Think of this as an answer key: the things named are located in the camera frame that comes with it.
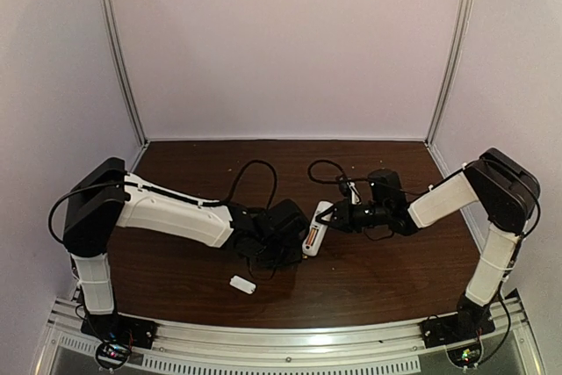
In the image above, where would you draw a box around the right black cable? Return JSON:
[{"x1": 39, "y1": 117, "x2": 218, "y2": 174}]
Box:
[{"x1": 306, "y1": 159, "x2": 542, "y2": 328}]

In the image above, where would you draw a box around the circuit board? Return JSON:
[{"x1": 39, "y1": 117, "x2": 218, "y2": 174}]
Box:
[
  {"x1": 446, "y1": 341, "x2": 483, "y2": 370},
  {"x1": 94, "y1": 342, "x2": 132, "y2": 371}
]

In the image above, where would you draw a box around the front aluminium rail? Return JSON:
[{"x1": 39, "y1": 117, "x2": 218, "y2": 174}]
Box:
[{"x1": 31, "y1": 298, "x2": 545, "y2": 374}]

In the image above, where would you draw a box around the aluminium corner post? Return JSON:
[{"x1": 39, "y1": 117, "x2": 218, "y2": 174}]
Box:
[
  {"x1": 100, "y1": 0, "x2": 148, "y2": 147},
  {"x1": 425, "y1": 0, "x2": 474, "y2": 148}
]

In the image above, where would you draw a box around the orange battery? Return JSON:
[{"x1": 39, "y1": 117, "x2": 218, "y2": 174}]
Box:
[{"x1": 305, "y1": 227, "x2": 318, "y2": 249}]

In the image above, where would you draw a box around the white remote control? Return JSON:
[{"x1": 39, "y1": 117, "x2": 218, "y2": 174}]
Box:
[{"x1": 302, "y1": 200, "x2": 334, "y2": 256}]

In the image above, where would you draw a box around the white battery cover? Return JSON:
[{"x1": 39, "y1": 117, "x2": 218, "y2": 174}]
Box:
[{"x1": 229, "y1": 275, "x2": 256, "y2": 295}]

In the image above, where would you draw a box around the left circuit board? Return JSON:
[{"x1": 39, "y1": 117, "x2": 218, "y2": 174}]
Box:
[{"x1": 94, "y1": 342, "x2": 132, "y2": 371}]

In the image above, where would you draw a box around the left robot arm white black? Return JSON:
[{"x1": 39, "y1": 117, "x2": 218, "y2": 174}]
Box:
[{"x1": 51, "y1": 157, "x2": 309, "y2": 337}]

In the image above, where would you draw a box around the right circuit board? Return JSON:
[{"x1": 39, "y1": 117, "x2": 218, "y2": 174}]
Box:
[{"x1": 446, "y1": 341, "x2": 483, "y2": 370}]

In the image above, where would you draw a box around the left aluminium corner post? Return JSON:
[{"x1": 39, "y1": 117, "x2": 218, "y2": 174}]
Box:
[{"x1": 100, "y1": 0, "x2": 148, "y2": 147}]

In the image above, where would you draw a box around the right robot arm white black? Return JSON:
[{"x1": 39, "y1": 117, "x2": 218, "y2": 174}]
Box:
[{"x1": 302, "y1": 148, "x2": 541, "y2": 335}]

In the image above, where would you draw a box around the right aluminium corner post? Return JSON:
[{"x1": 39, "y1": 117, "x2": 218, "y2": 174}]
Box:
[{"x1": 425, "y1": 0, "x2": 474, "y2": 148}]

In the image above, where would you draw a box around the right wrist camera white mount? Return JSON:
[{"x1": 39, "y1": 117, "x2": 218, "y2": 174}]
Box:
[{"x1": 337, "y1": 177, "x2": 362, "y2": 205}]

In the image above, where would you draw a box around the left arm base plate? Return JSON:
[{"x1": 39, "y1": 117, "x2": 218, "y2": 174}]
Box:
[{"x1": 81, "y1": 313, "x2": 157, "y2": 350}]

